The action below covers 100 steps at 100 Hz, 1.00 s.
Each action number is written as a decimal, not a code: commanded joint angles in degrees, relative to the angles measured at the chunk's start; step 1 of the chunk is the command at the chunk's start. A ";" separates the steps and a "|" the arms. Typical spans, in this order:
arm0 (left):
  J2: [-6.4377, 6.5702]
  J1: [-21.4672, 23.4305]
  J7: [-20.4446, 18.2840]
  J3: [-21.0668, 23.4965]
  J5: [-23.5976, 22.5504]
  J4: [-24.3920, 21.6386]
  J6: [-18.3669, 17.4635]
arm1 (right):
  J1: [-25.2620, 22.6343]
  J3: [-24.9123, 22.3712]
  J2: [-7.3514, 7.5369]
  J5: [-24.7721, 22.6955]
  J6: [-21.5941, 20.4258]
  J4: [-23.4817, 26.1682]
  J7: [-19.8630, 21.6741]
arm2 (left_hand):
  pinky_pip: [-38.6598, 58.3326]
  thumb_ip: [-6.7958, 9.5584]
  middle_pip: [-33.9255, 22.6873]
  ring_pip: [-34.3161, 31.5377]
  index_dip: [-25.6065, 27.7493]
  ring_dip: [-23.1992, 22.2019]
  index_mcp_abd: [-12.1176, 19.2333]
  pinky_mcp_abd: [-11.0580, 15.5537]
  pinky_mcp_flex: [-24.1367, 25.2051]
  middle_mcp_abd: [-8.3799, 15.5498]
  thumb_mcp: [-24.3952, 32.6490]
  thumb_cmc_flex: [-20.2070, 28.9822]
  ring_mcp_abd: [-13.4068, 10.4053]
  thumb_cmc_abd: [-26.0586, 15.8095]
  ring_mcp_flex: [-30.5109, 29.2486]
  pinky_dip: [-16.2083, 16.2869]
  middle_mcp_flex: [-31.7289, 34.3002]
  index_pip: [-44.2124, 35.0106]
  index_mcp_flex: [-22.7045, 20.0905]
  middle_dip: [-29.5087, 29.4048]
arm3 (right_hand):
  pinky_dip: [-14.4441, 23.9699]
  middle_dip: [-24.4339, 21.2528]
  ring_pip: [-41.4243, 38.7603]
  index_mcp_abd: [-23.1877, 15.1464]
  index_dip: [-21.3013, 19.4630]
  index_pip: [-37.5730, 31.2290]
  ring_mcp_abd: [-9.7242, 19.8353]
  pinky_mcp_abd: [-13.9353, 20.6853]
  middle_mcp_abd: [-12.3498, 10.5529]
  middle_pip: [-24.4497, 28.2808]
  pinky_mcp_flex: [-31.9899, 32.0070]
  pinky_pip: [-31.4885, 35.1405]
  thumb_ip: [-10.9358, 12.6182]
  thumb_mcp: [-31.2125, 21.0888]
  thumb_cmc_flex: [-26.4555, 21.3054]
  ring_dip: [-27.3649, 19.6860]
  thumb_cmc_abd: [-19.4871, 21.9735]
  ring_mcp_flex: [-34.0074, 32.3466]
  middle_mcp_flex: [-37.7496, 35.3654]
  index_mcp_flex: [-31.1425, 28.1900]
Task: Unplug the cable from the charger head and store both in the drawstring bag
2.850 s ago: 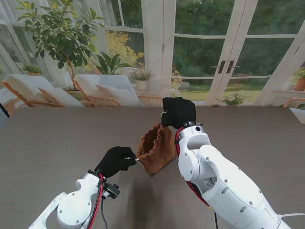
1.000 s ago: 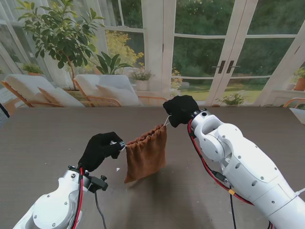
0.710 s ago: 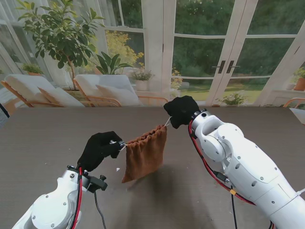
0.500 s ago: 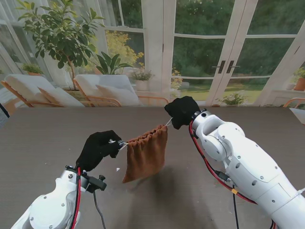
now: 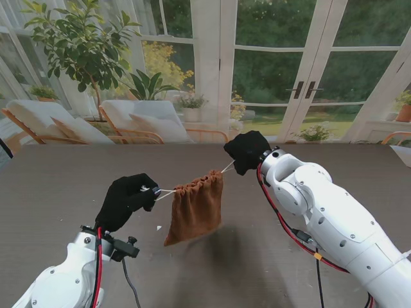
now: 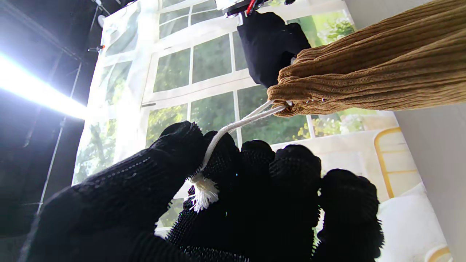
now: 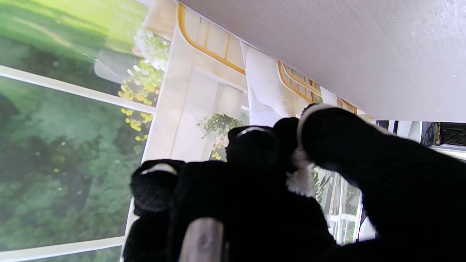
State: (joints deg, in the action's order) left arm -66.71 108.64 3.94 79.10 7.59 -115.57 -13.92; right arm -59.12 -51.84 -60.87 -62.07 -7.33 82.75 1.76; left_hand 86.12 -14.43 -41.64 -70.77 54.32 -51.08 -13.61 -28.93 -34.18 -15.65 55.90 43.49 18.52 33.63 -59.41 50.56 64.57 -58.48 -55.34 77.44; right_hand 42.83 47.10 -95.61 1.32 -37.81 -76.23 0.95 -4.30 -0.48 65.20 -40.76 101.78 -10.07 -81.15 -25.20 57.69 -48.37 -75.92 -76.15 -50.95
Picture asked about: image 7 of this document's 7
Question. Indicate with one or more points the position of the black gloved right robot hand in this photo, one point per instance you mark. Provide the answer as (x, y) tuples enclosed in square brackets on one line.
[(255, 218)]

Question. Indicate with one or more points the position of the printed garden room backdrop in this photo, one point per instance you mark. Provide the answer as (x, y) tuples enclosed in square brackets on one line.
[(72, 145)]

